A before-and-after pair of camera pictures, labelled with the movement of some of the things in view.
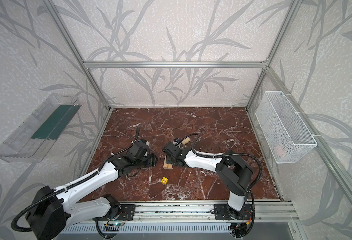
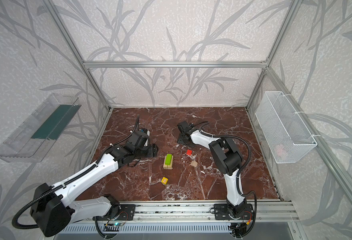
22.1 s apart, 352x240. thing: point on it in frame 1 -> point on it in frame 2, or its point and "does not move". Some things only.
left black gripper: x=149 y=158 -> x=151 y=150
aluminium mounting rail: x=203 y=212 does not move
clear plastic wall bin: x=32 y=141 does not move
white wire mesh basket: x=288 y=139 does not move
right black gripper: x=169 y=152 -> x=182 y=135
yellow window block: x=164 y=180 does not move
